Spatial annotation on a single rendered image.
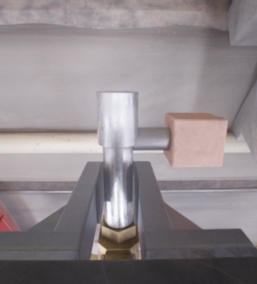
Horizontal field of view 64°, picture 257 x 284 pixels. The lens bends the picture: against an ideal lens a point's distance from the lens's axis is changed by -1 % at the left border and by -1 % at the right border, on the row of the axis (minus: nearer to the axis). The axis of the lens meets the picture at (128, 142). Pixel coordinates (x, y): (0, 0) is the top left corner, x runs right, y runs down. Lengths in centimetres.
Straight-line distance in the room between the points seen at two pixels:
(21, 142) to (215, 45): 31
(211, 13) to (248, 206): 46
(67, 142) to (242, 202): 43
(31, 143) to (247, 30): 32
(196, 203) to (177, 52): 36
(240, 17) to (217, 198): 39
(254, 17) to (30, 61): 26
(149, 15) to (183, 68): 8
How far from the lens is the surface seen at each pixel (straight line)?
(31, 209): 57
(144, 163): 15
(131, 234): 16
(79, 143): 33
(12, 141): 37
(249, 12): 25
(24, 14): 30
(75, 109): 33
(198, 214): 58
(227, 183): 52
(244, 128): 35
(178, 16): 28
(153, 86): 31
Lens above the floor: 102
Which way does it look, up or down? 49 degrees down
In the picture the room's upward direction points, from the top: 178 degrees clockwise
